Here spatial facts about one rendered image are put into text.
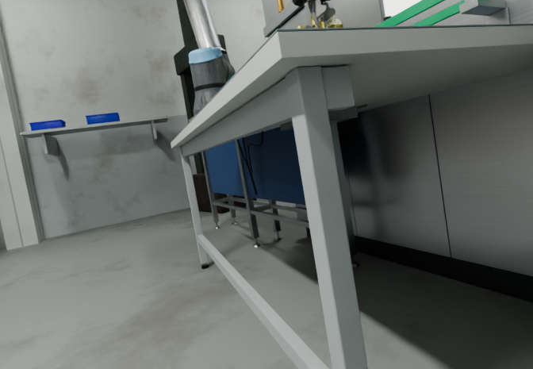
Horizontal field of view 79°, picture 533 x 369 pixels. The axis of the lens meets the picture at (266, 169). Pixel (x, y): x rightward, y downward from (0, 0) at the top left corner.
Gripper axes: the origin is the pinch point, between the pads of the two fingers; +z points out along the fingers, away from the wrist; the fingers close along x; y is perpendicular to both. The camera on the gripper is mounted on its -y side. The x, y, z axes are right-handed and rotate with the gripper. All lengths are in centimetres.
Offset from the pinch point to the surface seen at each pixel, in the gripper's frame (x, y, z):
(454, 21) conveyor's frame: -6.8, 44.3, 16.9
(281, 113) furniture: -67, 32, 37
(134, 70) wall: 99, -351, -90
